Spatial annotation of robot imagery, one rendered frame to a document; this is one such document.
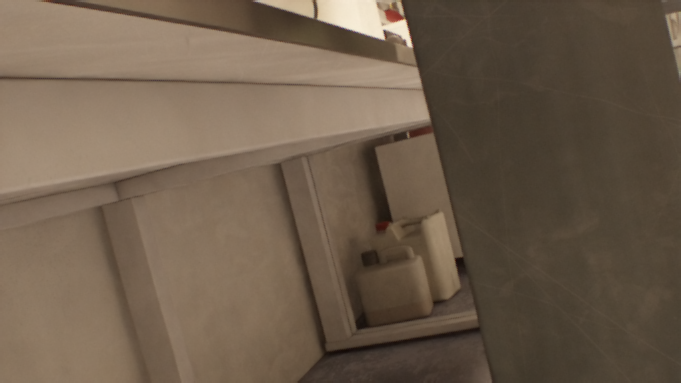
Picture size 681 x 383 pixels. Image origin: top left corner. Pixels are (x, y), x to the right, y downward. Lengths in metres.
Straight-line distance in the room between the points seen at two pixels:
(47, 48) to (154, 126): 0.11
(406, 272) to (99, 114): 2.43
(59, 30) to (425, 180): 3.18
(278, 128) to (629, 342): 0.25
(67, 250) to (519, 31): 1.27
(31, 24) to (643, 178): 0.26
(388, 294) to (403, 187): 0.80
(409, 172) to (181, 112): 3.04
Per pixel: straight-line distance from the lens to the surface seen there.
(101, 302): 1.58
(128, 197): 1.54
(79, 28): 0.23
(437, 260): 2.89
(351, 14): 0.81
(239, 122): 0.42
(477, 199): 0.36
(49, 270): 1.47
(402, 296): 2.73
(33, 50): 0.24
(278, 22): 0.33
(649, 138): 0.34
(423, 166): 3.37
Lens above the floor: 0.68
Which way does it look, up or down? 4 degrees down
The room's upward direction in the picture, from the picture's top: 14 degrees counter-clockwise
